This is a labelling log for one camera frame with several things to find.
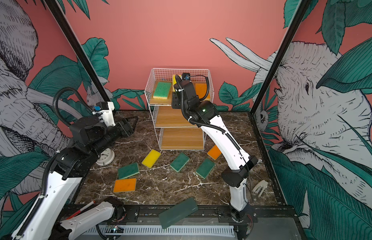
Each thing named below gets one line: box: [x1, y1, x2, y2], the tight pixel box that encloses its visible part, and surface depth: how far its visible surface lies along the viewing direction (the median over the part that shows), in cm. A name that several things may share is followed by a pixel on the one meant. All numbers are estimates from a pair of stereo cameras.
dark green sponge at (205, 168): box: [195, 158, 216, 180], surface depth 92 cm
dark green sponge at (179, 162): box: [170, 152, 190, 173], surface depth 94 cm
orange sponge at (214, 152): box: [207, 144, 222, 161], surface depth 98 cm
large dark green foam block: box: [158, 197, 199, 229], surface depth 76 cm
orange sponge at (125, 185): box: [113, 178, 137, 193], surface depth 84 cm
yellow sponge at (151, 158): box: [141, 149, 161, 169], surface depth 95 cm
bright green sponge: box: [153, 82, 172, 100], surface depth 71 cm
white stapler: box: [252, 179, 269, 198], surface depth 85 cm
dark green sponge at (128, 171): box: [117, 162, 140, 180], surface depth 89 cm
